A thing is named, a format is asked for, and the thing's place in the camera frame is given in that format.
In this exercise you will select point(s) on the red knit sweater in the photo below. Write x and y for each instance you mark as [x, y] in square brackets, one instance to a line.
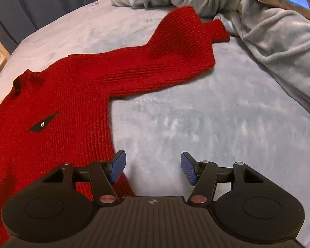
[54, 108]

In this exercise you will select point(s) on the grey fleece blanket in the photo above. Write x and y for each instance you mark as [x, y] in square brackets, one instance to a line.
[273, 36]

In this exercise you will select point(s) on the dark blue curtain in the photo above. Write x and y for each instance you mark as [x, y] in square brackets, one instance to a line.
[41, 2]

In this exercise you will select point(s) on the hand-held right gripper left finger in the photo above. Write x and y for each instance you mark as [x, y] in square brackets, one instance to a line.
[117, 168]

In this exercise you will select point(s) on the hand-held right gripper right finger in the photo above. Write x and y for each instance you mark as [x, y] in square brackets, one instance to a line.
[188, 169]

